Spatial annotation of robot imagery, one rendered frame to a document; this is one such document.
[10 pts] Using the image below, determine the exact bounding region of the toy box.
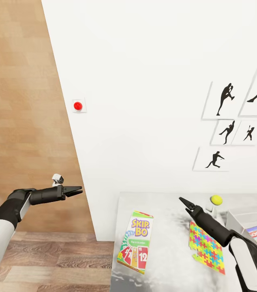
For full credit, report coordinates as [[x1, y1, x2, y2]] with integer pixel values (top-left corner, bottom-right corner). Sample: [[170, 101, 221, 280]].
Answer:
[[226, 206, 257, 245]]

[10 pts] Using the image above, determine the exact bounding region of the jigsaw puzzle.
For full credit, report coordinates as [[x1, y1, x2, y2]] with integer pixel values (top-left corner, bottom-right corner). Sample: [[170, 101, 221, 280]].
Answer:
[[189, 222, 225, 275]]

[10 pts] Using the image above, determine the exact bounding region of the tennis ball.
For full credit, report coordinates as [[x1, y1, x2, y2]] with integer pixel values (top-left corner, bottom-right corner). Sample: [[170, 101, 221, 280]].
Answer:
[[211, 195, 223, 205]]

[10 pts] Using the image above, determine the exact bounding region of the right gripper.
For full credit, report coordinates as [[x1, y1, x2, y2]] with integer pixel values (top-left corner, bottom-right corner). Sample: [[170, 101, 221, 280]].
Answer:
[[179, 197, 220, 237]]

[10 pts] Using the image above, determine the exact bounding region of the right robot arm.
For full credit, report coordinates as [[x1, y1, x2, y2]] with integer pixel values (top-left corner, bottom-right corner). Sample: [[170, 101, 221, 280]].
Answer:
[[179, 197, 257, 292]]

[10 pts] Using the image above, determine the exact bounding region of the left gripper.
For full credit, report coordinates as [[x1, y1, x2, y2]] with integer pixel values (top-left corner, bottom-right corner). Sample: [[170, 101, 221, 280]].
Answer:
[[42, 185, 83, 204]]

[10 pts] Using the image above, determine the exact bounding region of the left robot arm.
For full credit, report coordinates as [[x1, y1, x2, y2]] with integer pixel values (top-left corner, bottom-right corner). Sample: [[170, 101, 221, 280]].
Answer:
[[0, 174, 83, 263]]

